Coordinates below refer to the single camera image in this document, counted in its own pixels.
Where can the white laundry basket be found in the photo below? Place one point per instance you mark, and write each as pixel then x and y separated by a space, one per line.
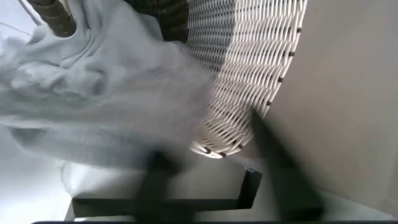
pixel 255 62

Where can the pale grey shorts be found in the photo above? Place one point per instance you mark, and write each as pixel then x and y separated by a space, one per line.
pixel 109 77

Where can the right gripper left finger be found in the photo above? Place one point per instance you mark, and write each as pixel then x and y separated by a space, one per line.
pixel 161 189

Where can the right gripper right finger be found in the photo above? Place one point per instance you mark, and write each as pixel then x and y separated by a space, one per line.
pixel 286 180

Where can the black clothes rack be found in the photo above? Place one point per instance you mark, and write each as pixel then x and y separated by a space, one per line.
pixel 202 205

